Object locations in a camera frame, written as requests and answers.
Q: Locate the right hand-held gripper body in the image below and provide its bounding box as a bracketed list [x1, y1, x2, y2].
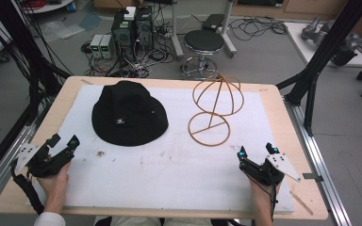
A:
[239, 152, 303, 187]

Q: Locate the person's lap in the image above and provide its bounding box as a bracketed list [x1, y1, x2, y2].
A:
[93, 215, 215, 226]

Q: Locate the person's right hand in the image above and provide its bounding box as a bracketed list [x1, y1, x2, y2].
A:
[247, 172, 283, 209]

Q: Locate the black flat box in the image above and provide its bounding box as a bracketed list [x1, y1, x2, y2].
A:
[201, 13, 226, 33]

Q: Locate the aluminium rail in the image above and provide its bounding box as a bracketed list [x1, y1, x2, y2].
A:
[0, 103, 50, 211]
[283, 95, 354, 226]

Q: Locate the grey power supply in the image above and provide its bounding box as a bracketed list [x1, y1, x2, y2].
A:
[90, 34, 105, 59]
[100, 34, 116, 59]

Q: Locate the grey metal stand leg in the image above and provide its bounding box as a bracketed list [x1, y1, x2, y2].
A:
[169, 0, 186, 61]
[219, 0, 239, 59]

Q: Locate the thin wooden stick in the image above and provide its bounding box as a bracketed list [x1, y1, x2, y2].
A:
[288, 190, 315, 217]

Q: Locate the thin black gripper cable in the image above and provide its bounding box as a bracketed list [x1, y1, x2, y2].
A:
[269, 179, 280, 222]

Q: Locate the tan wire hat stand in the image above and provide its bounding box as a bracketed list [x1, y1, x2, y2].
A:
[187, 71, 245, 148]

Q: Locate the white box device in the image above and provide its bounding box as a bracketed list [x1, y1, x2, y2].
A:
[123, 6, 138, 22]

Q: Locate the black round stool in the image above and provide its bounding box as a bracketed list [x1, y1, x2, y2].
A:
[179, 29, 226, 81]

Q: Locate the round white table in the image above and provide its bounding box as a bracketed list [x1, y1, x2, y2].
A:
[21, 0, 75, 15]

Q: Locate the black frame post with cables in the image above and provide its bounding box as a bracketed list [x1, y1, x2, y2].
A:
[0, 0, 74, 126]

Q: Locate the grey metal bracket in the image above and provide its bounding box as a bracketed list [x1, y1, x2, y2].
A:
[302, 172, 324, 184]

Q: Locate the black sleeved gripper cable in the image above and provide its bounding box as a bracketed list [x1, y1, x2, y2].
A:
[9, 158, 46, 217]

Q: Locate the wooden table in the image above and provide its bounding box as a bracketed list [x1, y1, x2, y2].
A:
[0, 75, 330, 221]

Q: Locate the black bucket hat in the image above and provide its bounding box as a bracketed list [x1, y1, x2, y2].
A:
[91, 80, 170, 148]

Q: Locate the white foam mat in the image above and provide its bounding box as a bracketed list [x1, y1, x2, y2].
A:
[27, 84, 297, 215]

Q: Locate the black computer tower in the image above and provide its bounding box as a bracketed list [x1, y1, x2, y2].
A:
[134, 5, 156, 53]
[110, 8, 138, 63]

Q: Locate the clear plastic sheet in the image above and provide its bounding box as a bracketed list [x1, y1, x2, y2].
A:
[39, 19, 87, 41]

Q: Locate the white platform board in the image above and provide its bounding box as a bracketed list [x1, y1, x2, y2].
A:
[284, 21, 362, 69]

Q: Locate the tangle of cables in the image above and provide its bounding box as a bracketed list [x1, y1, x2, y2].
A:
[80, 40, 178, 79]

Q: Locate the black floor cable bundle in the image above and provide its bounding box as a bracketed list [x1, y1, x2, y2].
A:
[228, 15, 288, 42]

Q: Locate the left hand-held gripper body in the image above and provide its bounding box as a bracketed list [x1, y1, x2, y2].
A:
[13, 139, 76, 179]

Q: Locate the person's left hand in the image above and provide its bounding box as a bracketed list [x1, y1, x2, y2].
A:
[36, 161, 73, 203]

